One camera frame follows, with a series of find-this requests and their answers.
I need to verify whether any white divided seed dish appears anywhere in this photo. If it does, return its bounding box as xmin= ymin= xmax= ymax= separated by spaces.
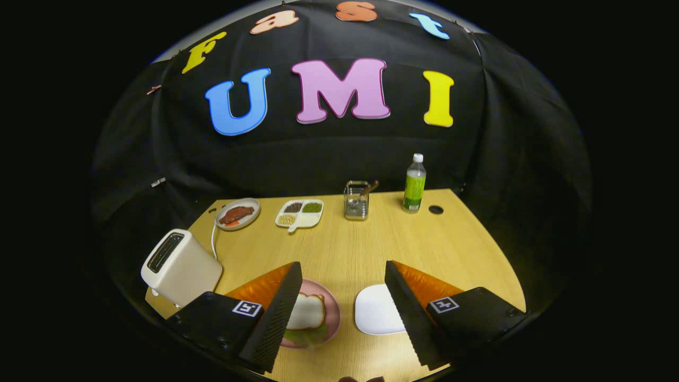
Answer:
xmin=275 ymin=199 xmax=324 ymax=233

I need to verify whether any grey round plate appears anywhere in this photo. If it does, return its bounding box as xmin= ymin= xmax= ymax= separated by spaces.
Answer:
xmin=215 ymin=198 xmax=261 ymax=231

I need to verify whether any toasted white bread slice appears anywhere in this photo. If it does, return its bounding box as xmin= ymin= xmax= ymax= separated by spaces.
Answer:
xmin=286 ymin=293 xmax=327 ymax=331

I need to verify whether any pink round plate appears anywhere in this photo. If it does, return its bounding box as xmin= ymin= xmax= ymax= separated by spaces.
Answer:
xmin=280 ymin=279 xmax=342 ymax=350

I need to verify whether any metal wire basket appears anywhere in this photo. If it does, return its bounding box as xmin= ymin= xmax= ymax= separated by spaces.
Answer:
xmin=344 ymin=180 xmax=370 ymax=221

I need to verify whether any red meat piece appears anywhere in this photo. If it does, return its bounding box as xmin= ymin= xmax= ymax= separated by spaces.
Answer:
xmin=219 ymin=206 xmax=255 ymax=225

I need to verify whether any green lettuce leaf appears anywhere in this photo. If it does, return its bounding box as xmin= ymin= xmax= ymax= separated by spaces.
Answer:
xmin=284 ymin=325 xmax=328 ymax=348

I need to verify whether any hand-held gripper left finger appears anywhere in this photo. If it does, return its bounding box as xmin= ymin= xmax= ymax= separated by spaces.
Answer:
xmin=167 ymin=261 xmax=303 ymax=374

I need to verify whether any white toaster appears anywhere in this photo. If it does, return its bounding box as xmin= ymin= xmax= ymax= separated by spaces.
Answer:
xmin=141 ymin=229 xmax=223 ymax=309

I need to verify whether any white flat plate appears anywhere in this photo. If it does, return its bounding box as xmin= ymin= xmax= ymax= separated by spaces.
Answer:
xmin=354 ymin=284 xmax=408 ymax=336

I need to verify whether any green drink bottle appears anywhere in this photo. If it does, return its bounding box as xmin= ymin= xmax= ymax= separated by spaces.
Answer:
xmin=402 ymin=153 xmax=427 ymax=214

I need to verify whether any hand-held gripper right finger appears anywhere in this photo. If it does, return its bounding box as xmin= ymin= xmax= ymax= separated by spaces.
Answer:
xmin=385 ymin=260 xmax=528 ymax=371

